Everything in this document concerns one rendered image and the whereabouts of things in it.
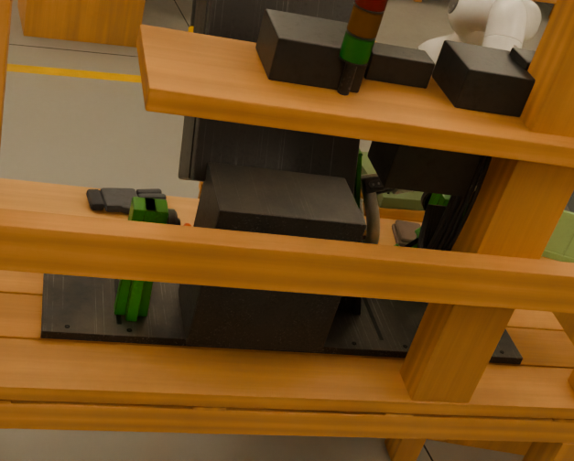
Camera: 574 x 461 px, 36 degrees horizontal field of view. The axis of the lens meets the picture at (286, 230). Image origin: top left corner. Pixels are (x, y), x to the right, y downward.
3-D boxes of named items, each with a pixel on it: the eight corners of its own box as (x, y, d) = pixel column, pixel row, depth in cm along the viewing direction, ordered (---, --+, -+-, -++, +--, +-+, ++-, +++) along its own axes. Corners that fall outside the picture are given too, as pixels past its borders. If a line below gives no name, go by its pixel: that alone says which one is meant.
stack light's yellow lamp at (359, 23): (342, 26, 143) (350, -1, 141) (371, 30, 144) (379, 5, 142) (350, 37, 139) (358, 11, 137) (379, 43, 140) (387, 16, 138)
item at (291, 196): (178, 290, 197) (207, 159, 179) (306, 299, 206) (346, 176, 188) (186, 346, 182) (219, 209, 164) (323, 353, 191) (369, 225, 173)
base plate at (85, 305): (46, 220, 210) (47, 213, 209) (459, 258, 242) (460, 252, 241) (40, 338, 176) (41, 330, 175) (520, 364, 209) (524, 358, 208)
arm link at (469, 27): (453, 98, 264) (402, 83, 263) (461, 61, 266) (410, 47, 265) (515, 32, 215) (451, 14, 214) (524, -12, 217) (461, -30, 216)
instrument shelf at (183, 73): (135, 44, 153) (139, 23, 151) (579, 112, 179) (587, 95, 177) (145, 112, 133) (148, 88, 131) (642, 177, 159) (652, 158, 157)
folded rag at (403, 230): (424, 251, 237) (427, 243, 235) (395, 247, 235) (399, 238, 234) (417, 231, 245) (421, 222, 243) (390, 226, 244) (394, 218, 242)
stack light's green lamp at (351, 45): (335, 51, 145) (342, 26, 143) (362, 56, 147) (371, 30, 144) (342, 64, 141) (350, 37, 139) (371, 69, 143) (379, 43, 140)
